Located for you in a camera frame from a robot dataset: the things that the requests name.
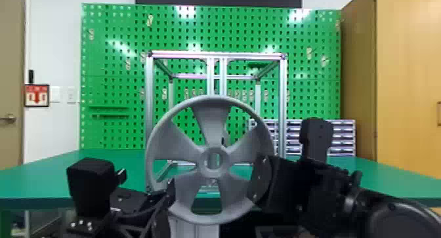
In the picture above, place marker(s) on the wooden cupboard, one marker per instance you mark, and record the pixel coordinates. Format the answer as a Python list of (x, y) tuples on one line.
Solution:
[(406, 77)]

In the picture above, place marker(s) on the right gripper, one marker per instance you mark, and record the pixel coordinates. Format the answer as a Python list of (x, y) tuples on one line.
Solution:
[(289, 187)]

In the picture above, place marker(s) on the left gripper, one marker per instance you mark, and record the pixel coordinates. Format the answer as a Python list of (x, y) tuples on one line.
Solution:
[(132, 201)]

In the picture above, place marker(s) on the white drawer cabinet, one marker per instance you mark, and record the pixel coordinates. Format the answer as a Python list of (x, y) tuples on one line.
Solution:
[(344, 137)]

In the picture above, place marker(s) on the brown door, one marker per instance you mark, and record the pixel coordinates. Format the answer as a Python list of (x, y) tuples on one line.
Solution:
[(10, 60)]

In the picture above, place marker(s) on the red wall sign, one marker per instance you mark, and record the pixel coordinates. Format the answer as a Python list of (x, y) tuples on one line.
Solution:
[(36, 95)]

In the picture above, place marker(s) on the white wall switch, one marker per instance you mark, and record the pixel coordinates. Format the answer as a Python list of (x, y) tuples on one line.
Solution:
[(55, 94), (72, 95)]

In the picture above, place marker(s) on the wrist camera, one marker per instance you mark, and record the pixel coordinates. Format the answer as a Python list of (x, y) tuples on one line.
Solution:
[(90, 184), (316, 136)]

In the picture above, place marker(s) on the silver frame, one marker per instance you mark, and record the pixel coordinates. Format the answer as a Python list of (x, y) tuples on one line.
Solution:
[(283, 94)]

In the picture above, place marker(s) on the grey wheel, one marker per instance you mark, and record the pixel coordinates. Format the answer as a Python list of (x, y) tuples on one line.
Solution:
[(210, 120)]

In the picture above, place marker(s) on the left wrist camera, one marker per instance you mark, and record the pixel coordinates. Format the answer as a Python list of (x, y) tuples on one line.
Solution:
[(90, 184)]

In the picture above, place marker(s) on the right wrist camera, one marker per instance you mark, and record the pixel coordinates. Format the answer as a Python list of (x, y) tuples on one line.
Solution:
[(316, 136)]

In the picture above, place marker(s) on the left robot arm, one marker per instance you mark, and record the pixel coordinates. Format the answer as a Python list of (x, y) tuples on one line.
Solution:
[(82, 230)]

